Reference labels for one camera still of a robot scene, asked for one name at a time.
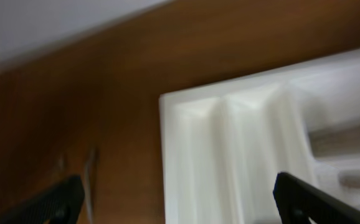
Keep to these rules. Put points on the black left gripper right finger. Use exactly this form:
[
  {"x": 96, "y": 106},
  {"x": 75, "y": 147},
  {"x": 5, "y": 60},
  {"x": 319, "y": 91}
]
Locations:
[{"x": 301, "y": 203}]

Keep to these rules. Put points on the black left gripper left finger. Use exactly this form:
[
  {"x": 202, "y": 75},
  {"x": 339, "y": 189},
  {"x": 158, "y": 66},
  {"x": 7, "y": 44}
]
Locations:
[{"x": 60, "y": 203}]

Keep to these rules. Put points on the small metal teaspoon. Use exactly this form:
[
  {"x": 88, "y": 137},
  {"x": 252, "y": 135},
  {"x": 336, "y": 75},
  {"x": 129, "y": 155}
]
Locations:
[
  {"x": 61, "y": 165},
  {"x": 90, "y": 171}
]

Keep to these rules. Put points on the white plastic cutlery tray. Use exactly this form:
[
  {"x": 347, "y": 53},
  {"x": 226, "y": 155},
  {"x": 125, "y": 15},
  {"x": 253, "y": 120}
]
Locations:
[{"x": 224, "y": 144}]

